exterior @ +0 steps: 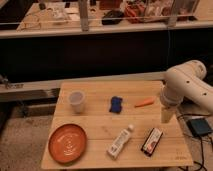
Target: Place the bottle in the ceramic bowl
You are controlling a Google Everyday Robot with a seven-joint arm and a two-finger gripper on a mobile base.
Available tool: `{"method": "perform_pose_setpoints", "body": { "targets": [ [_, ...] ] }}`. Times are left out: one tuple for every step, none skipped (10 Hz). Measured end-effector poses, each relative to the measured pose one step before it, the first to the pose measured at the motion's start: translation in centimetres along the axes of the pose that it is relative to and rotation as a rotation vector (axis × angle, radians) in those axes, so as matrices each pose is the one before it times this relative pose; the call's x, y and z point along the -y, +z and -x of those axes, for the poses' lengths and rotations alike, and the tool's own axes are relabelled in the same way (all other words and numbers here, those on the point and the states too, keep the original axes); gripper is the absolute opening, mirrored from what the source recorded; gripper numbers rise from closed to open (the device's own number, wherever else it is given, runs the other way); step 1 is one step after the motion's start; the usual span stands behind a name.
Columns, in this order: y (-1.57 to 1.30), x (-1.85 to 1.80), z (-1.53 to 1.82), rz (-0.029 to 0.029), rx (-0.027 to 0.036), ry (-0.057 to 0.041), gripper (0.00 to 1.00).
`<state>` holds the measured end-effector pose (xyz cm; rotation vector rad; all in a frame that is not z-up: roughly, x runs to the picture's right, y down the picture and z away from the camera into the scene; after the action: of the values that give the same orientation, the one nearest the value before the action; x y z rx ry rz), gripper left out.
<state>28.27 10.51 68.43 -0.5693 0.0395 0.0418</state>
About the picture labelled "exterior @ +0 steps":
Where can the blue sponge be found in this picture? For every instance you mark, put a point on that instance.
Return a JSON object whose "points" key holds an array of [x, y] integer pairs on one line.
{"points": [[116, 106]]}

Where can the orange tool on shelf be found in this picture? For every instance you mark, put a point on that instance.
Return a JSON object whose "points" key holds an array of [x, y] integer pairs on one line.
{"points": [[134, 13]]}

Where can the translucent plastic cup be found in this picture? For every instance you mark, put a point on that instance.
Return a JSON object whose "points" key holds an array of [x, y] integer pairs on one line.
{"points": [[76, 100]]}

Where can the orange carrot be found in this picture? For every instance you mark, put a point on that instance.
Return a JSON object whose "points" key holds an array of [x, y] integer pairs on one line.
{"points": [[145, 102]]}

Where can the orange ceramic bowl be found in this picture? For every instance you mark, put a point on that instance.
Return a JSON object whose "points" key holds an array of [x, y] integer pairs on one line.
{"points": [[67, 143]]}

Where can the black power adapter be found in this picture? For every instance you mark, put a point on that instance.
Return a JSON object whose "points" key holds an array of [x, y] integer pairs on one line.
{"points": [[199, 127]]}

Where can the white bottle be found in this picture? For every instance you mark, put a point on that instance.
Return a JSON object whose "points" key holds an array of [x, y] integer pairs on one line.
{"points": [[119, 142]]}

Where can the black rectangular box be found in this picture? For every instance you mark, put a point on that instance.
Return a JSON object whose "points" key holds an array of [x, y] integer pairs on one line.
{"points": [[151, 142]]}

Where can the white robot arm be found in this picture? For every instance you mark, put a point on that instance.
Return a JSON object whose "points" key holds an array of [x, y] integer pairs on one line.
{"points": [[185, 81]]}

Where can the black bag on shelf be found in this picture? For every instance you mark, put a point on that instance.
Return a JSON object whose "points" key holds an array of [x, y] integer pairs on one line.
{"points": [[112, 17]]}

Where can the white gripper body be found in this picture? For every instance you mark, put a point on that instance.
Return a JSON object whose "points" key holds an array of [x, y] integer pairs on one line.
{"points": [[167, 113]]}

